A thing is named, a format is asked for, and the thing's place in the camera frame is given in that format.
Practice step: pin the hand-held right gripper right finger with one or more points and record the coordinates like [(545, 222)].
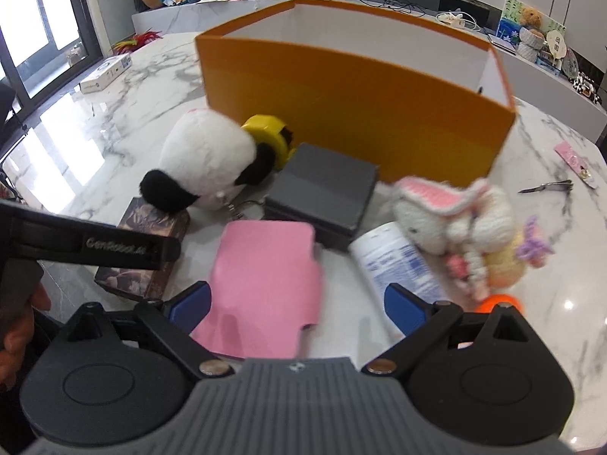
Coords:
[(403, 310)]

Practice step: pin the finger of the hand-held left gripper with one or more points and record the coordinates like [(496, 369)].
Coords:
[(95, 241)]

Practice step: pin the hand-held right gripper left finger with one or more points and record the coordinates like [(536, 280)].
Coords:
[(192, 303)]

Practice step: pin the white tube with label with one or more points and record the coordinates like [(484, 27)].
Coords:
[(393, 256)]

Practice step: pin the pink felt pouch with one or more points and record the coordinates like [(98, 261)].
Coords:
[(265, 284)]

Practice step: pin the panda plush toy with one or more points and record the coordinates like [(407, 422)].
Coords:
[(204, 151)]

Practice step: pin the grey box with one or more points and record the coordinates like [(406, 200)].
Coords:
[(322, 185)]

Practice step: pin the orange cardboard box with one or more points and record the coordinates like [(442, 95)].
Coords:
[(332, 90)]

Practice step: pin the person's left hand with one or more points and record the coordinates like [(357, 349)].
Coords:
[(14, 341)]

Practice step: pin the brown floral patterned box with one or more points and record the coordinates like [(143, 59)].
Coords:
[(151, 220)]

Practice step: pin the white crochet bunny toy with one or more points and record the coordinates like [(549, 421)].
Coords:
[(427, 227)]

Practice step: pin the orange round object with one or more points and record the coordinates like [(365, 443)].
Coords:
[(498, 302)]

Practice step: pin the purple hair clip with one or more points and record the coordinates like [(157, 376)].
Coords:
[(533, 246)]

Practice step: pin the flat white box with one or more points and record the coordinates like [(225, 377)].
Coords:
[(104, 73)]

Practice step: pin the metal nail clipper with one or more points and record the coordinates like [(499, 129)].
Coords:
[(545, 187)]

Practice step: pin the colourful feather bundle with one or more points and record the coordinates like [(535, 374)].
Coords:
[(137, 40)]

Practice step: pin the glass door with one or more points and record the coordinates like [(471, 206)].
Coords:
[(47, 19)]

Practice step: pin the pink card with charms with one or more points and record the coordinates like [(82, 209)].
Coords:
[(571, 154)]

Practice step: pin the grey tablet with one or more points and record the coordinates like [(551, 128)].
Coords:
[(503, 43)]

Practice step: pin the cow print item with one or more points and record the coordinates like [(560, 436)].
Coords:
[(585, 86)]

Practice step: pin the white patterned pot stack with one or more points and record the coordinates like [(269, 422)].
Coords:
[(530, 47)]

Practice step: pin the white power strip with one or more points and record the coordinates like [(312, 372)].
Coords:
[(455, 19)]

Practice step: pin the decorative plate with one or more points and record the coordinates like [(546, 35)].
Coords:
[(570, 62)]

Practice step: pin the round paper fan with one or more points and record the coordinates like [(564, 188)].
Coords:
[(557, 42)]

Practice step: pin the painted picture card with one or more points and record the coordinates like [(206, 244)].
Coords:
[(510, 14)]

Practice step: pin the brown teddy bear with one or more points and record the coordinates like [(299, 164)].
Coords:
[(531, 16)]

